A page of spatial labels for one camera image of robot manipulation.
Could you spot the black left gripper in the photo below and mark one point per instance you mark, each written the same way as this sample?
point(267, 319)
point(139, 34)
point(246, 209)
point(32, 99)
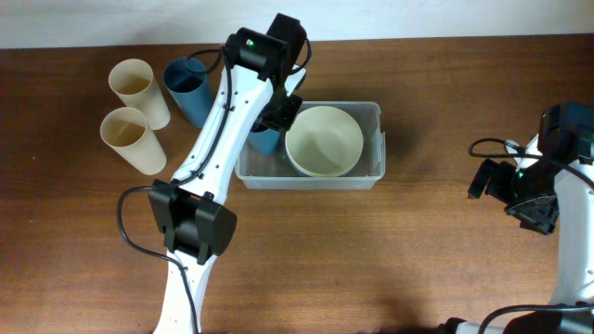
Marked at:
point(287, 119)

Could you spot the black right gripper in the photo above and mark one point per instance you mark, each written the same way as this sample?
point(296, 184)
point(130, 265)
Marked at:
point(540, 218)

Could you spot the blue plastic cup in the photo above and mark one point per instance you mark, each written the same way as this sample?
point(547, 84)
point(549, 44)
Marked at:
point(264, 140)
point(190, 91)

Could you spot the beige bowl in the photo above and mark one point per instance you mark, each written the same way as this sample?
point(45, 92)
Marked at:
point(324, 139)

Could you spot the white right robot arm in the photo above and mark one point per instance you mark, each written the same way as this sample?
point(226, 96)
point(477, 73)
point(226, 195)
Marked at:
point(565, 139)

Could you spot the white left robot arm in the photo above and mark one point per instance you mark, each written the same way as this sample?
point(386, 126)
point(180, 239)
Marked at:
point(260, 73)

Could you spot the clear plastic container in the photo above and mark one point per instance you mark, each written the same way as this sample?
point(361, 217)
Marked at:
point(274, 171)

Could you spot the white plastic spoon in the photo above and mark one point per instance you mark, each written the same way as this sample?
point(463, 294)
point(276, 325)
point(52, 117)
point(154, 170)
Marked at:
point(513, 147)

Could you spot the rear beige plastic cup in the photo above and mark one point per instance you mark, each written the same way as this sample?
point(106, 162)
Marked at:
point(134, 83)

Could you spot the beige plastic cup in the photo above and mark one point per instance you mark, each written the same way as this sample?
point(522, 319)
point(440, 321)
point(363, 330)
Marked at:
point(126, 130)
point(134, 83)

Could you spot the front beige plastic cup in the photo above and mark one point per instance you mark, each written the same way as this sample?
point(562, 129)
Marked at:
point(126, 130)

